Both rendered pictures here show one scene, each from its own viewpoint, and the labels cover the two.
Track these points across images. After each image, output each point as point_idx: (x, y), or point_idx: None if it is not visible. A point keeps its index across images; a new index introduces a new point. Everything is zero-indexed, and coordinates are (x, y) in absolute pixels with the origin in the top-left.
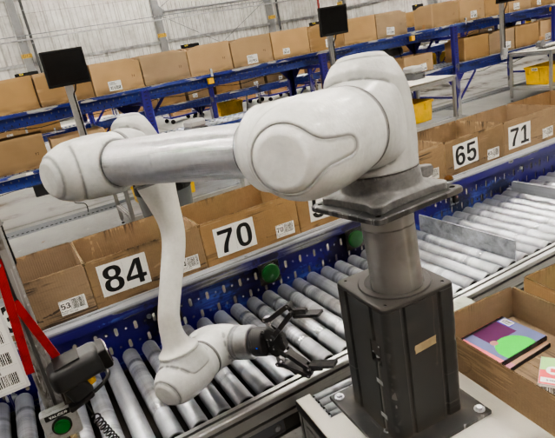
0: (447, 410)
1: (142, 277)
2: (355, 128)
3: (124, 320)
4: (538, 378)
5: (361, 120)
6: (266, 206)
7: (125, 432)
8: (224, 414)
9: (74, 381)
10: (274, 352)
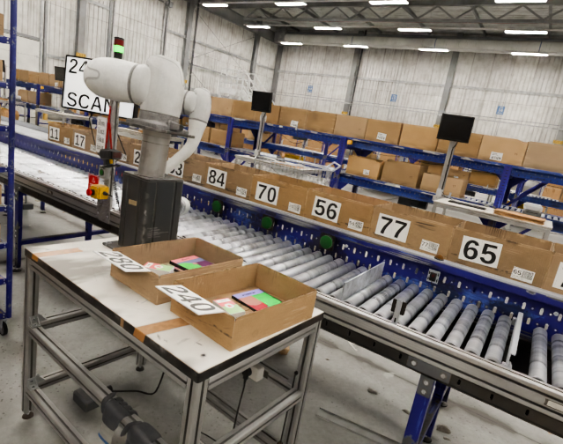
0: None
1: (221, 184)
2: (100, 70)
3: (205, 197)
4: (151, 262)
5: (107, 69)
6: (289, 186)
7: None
8: None
9: (102, 155)
10: None
